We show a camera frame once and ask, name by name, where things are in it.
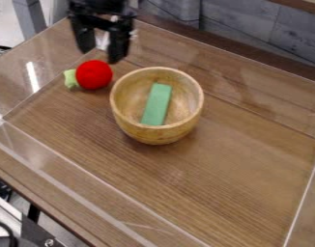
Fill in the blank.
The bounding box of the wooden bowl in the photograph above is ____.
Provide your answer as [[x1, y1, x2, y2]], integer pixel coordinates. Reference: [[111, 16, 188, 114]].
[[111, 67, 204, 145]]

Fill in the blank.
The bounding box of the black metal bracket with cable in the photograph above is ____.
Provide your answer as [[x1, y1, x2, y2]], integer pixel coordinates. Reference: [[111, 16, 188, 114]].
[[0, 218, 66, 247]]

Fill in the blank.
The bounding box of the red plush fruit green leaf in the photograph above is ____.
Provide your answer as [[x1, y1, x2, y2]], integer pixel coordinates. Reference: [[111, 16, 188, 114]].
[[64, 60, 115, 90]]

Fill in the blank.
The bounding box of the clear acrylic tray enclosure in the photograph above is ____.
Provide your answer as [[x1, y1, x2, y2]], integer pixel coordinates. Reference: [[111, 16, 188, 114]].
[[0, 17, 315, 247]]

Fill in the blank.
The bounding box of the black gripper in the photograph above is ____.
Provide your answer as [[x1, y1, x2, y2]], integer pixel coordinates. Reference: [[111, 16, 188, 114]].
[[69, 0, 137, 64]]

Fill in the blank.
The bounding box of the green rectangular block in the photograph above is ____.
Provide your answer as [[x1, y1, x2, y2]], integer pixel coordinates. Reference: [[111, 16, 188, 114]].
[[141, 83, 172, 125]]

